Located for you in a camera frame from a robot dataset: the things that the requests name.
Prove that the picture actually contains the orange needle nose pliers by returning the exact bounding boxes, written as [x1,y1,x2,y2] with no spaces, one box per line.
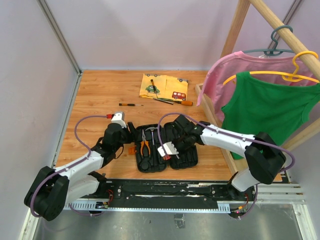
[140,130,151,158]

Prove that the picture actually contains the claw hammer black grip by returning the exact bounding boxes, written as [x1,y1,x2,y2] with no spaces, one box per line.
[146,126,158,145]

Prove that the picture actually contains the black plastic tool case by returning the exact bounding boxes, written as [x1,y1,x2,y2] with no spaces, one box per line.
[129,122,198,173]

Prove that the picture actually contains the black handled screwdriver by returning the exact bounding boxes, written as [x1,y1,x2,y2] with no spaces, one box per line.
[153,98,174,105]

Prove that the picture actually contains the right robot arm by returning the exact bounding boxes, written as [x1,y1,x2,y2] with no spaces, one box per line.
[172,114,286,200]

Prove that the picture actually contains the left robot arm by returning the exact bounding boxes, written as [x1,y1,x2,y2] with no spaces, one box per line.
[23,123,134,221]

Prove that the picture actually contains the small black precision screwdriver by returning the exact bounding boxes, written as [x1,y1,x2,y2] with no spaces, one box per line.
[118,103,144,107]

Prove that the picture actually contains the yellow car print cloth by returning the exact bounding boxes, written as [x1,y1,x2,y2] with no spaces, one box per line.
[139,73,189,101]

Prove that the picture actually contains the small screwdriver on cloth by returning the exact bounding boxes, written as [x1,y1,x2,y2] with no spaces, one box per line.
[150,79,158,99]

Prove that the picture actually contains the pink t-shirt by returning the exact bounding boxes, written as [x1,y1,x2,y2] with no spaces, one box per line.
[197,54,306,122]

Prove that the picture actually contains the green tank top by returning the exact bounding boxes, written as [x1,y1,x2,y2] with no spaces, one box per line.
[221,76,320,146]

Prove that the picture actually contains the yellow clothes hanger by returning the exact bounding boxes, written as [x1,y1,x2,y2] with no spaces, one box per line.
[216,51,316,86]

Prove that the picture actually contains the teal clothes hanger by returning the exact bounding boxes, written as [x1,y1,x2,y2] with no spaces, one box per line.
[243,25,294,57]

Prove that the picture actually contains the wooden clothes rack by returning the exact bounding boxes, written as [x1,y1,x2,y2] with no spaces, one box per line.
[195,0,320,177]

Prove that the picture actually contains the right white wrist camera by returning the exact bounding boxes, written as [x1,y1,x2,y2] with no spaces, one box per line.
[157,141,179,161]

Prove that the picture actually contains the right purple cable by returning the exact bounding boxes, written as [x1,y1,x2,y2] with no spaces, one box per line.
[157,112,296,221]

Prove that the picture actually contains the purple cable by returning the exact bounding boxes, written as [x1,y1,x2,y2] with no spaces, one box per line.
[157,112,296,221]
[29,114,112,218]

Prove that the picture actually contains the orange handled screwdriver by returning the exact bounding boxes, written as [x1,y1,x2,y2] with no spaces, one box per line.
[173,100,193,107]

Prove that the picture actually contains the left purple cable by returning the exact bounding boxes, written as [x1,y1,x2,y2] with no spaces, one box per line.
[29,114,112,218]

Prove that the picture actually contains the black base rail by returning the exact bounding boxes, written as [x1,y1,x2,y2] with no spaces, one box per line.
[32,177,307,215]

